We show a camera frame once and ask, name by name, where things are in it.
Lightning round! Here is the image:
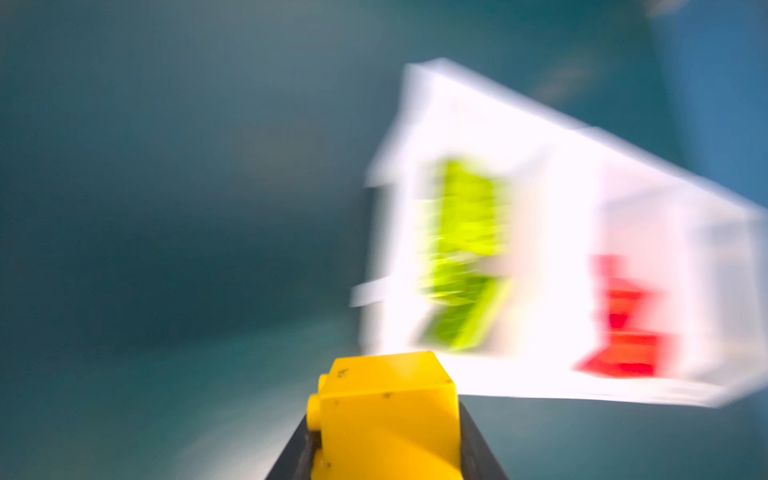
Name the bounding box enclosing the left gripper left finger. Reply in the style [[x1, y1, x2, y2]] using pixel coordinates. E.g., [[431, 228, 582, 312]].
[[265, 416, 321, 480]]

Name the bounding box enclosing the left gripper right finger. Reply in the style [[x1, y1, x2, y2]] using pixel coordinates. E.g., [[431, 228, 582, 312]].
[[459, 402, 509, 480]]

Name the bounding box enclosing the yellow square brick cluster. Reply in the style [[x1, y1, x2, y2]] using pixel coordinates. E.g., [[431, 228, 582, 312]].
[[306, 352, 462, 480]]

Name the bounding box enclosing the green brick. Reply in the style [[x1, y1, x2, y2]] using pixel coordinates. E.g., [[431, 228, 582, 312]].
[[423, 158, 512, 352]]

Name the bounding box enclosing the small red brick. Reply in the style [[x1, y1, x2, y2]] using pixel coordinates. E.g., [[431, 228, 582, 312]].
[[576, 255, 667, 379]]

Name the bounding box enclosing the white three-compartment bin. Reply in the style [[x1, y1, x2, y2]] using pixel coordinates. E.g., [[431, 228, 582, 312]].
[[352, 59, 767, 407]]

